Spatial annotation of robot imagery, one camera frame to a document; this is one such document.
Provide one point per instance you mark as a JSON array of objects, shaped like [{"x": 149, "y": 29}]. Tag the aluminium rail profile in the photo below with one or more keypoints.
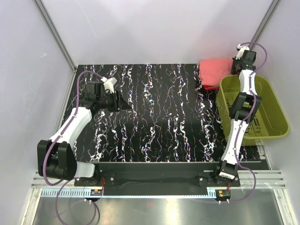
[{"x": 244, "y": 179}]

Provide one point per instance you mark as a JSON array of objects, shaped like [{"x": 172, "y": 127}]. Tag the right aluminium frame post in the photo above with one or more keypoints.
[{"x": 265, "y": 20}]

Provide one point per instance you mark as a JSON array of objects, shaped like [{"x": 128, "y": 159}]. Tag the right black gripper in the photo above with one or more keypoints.
[{"x": 232, "y": 70}]

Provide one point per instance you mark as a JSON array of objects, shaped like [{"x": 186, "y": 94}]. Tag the left aluminium frame post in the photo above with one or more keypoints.
[{"x": 49, "y": 23}]

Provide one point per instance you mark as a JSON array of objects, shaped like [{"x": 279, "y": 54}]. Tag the olive green plastic basket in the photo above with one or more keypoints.
[{"x": 269, "y": 122}]

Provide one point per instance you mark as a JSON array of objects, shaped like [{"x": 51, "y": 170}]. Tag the folded red t shirt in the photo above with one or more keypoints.
[{"x": 206, "y": 87}]

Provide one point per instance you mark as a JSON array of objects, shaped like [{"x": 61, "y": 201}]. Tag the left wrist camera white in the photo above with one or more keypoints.
[{"x": 109, "y": 84}]

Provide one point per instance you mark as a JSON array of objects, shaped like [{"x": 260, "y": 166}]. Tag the black marble pattern mat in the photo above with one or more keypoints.
[{"x": 173, "y": 118}]

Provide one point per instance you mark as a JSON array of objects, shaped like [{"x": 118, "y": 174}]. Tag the pink t shirt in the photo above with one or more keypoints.
[{"x": 211, "y": 72}]

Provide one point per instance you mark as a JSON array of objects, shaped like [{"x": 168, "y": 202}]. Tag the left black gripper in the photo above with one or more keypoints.
[{"x": 119, "y": 104}]

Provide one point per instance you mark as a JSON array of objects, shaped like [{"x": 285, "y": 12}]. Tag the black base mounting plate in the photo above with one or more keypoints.
[{"x": 178, "y": 168}]

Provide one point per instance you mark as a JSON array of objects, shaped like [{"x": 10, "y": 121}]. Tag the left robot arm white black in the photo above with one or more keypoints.
[{"x": 55, "y": 156}]

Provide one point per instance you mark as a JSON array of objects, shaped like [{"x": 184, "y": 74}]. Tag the aluminium frame post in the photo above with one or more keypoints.
[
  {"x": 49, "y": 23},
  {"x": 265, "y": 20}
]

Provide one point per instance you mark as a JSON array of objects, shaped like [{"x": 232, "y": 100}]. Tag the white slotted cable duct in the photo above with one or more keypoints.
[{"x": 97, "y": 193}]

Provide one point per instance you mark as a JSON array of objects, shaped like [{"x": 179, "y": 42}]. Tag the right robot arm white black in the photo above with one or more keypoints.
[{"x": 241, "y": 113}]

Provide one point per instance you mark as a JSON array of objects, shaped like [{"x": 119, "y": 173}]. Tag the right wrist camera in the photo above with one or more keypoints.
[{"x": 241, "y": 49}]

